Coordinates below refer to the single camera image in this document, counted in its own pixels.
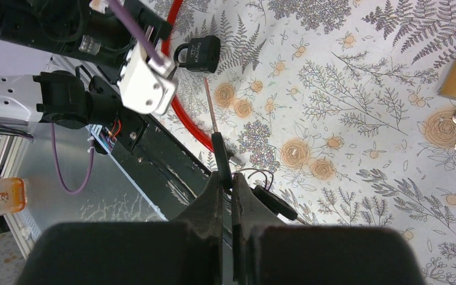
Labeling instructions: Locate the black padlock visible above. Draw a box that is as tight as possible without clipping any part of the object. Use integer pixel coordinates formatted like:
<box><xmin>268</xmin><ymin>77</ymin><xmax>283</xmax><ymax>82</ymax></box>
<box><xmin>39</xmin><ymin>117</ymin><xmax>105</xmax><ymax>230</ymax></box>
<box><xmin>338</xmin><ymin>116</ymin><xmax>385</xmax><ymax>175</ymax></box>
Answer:
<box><xmin>173</xmin><ymin>36</ymin><xmax>221</xmax><ymax>74</ymax></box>

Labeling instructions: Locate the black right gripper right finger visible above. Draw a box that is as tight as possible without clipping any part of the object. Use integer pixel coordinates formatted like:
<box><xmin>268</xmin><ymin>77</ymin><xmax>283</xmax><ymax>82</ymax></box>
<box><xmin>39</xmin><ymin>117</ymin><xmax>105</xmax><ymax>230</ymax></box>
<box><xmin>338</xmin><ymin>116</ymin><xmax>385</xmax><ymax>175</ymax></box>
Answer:
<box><xmin>231</xmin><ymin>173</ymin><xmax>424</xmax><ymax>284</ymax></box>

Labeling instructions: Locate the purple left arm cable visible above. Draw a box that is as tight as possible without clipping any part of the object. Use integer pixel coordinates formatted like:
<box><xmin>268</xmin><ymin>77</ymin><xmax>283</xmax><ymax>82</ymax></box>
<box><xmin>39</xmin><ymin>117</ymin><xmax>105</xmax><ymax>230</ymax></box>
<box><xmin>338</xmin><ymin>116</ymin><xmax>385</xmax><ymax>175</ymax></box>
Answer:
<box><xmin>50</xmin><ymin>0</ymin><xmax>166</xmax><ymax>195</ymax></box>

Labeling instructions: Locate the floral table mat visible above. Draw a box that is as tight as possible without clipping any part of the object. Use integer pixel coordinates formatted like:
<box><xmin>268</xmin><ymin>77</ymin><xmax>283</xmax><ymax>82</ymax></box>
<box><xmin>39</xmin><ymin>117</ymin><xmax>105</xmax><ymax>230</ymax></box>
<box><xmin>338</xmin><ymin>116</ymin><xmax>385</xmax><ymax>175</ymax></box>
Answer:
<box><xmin>171</xmin><ymin>1</ymin><xmax>456</xmax><ymax>284</ymax></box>

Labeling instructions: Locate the aluminium frame rail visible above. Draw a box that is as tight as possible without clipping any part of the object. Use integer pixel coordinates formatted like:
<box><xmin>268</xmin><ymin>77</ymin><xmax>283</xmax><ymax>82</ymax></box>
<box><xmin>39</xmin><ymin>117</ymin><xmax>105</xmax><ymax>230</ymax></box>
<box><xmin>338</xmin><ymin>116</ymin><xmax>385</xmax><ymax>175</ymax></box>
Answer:
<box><xmin>0</xmin><ymin>55</ymin><xmax>80</xmax><ymax>261</ymax></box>

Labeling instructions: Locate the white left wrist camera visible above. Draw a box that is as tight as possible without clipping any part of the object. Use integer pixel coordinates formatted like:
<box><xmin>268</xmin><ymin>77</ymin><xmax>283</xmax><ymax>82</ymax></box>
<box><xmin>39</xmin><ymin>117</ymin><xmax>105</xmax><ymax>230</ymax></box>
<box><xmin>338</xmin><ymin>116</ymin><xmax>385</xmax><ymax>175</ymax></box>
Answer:
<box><xmin>116</xmin><ymin>43</ymin><xmax>178</xmax><ymax>115</ymax></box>

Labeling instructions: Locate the red cable lock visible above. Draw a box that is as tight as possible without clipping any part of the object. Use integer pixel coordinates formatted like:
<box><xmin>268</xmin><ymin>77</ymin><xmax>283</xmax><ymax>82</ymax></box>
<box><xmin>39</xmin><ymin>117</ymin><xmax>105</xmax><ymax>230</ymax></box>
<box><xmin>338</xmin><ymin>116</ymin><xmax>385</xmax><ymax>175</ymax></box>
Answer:
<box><xmin>167</xmin><ymin>0</ymin><xmax>214</xmax><ymax>153</ymax></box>

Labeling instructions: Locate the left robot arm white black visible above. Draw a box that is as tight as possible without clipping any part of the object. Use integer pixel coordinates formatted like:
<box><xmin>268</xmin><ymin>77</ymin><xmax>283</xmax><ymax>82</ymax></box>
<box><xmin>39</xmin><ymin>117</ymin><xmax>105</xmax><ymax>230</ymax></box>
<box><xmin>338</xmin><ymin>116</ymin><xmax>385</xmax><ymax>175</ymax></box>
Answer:
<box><xmin>0</xmin><ymin>1</ymin><xmax>148</xmax><ymax>151</ymax></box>

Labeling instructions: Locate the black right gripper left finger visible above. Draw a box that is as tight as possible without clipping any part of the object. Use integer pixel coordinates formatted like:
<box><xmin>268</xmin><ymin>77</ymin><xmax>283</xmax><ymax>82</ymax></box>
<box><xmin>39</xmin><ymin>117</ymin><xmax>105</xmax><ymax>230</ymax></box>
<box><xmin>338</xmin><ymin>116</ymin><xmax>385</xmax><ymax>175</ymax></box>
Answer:
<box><xmin>17</xmin><ymin>172</ymin><xmax>223</xmax><ymax>284</ymax></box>

